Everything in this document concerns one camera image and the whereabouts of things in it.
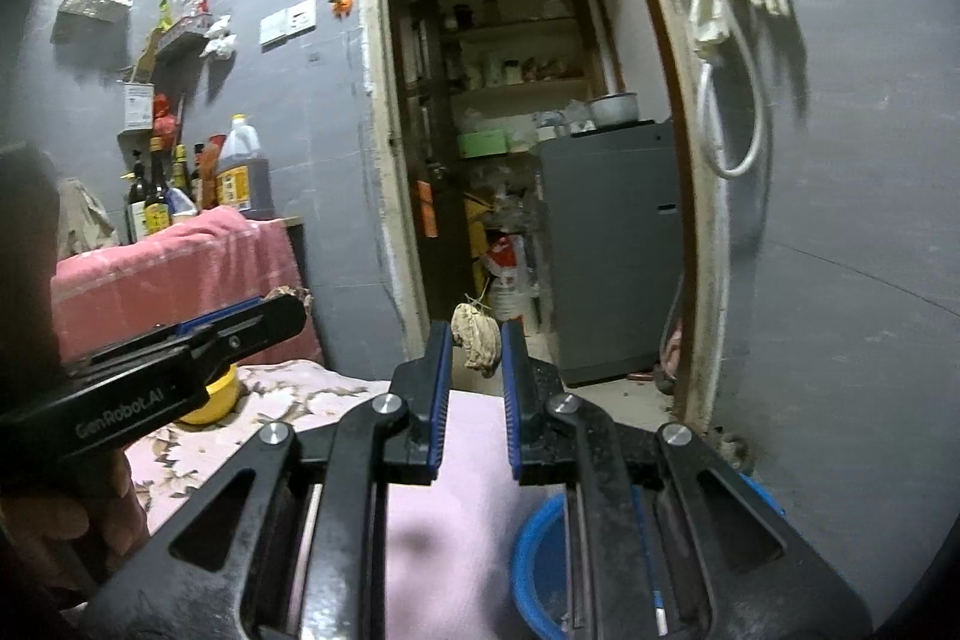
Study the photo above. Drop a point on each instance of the tan dried husk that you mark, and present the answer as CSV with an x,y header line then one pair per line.
x,y
476,336

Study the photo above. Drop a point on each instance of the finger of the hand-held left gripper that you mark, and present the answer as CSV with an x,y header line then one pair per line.
x,y
247,329
217,316

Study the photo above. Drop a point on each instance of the orange bottle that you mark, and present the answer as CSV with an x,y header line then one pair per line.
x,y
425,206

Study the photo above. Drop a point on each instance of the red net bag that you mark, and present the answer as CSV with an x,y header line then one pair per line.
x,y
166,123

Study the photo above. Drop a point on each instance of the yellow bowl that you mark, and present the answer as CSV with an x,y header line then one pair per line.
x,y
214,404

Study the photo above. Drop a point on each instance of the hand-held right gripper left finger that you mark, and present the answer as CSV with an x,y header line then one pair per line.
x,y
441,400

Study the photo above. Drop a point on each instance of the pink towel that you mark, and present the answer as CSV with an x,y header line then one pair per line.
x,y
172,265

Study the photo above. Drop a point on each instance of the brown scrap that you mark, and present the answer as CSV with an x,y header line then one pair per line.
x,y
289,293

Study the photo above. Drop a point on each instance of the large oil bottle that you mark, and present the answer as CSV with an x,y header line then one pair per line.
x,y
244,175

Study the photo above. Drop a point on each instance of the beige cloth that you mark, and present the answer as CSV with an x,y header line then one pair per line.
x,y
86,220

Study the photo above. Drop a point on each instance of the orange wall hook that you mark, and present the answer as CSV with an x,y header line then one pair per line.
x,y
341,3

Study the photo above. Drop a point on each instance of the person's left hand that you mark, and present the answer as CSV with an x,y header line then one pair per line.
x,y
82,520

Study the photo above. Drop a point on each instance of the wall shelf rack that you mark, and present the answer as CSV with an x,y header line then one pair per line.
x,y
184,33

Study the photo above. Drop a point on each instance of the blue plastic basin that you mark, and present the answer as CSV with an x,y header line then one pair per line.
x,y
541,557

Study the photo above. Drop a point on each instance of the red and white bag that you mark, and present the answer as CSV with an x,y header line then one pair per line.
x,y
511,276

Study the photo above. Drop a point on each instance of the pink floral blanket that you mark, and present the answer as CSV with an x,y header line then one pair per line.
x,y
450,535

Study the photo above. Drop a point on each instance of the white hanging rag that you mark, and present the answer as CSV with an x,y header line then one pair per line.
x,y
219,40

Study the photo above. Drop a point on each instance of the dark glass bottle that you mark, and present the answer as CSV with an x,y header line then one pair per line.
x,y
137,205
158,197
198,175

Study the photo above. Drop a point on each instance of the wooden shelf unit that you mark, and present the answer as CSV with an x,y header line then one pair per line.
x,y
517,33

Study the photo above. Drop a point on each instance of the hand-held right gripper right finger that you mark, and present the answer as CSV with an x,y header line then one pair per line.
x,y
513,400

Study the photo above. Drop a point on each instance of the green box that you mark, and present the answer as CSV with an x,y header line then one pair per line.
x,y
484,144

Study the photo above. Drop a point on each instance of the white wall switch plate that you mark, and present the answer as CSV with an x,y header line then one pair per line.
x,y
289,21

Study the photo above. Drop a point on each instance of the metal pot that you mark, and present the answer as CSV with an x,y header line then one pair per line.
x,y
613,109

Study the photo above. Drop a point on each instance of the grey appliance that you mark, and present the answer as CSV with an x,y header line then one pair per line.
x,y
607,250

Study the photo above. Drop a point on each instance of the door frame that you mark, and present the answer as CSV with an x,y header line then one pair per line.
x,y
701,235

